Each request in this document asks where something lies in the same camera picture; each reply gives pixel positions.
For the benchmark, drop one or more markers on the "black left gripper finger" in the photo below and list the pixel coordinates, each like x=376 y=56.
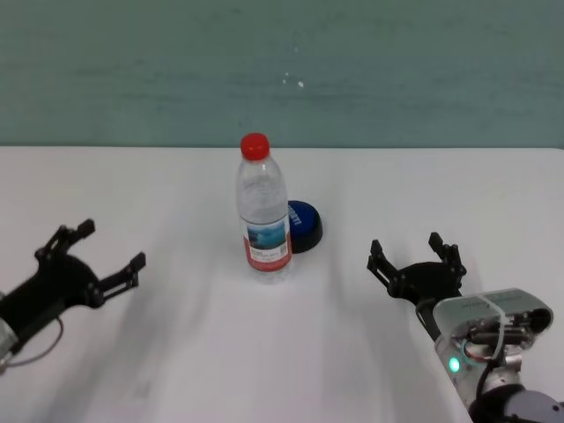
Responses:
x=123 y=277
x=61 y=240

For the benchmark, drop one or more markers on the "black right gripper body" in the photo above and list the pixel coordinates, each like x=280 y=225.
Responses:
x=429 y=279

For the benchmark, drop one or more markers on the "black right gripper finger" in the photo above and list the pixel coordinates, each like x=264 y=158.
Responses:
x=451 y=257
x=385 y=269

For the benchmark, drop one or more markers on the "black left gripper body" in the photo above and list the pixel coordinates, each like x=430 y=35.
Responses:
x=61 y=279

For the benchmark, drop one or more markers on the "clear water bottle red cap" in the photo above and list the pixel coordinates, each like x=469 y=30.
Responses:
x=264 y=211

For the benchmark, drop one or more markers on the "blue round lid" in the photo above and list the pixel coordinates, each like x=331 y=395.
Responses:
x=306 y=224

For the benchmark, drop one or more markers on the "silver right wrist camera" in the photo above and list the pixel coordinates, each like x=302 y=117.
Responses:
x=476 y=308

